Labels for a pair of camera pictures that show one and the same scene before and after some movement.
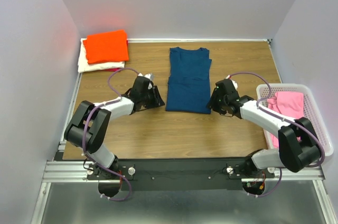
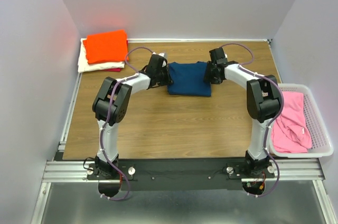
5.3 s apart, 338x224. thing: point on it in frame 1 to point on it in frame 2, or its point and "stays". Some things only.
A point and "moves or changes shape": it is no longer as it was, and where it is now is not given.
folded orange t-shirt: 108,46 stays
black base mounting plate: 180,174 stays
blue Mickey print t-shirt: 188,88 moves or changes shape
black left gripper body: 151,99 to 163,78
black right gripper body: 216,103 to 209,76
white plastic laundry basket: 311,111 stays
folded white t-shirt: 84,66 stays
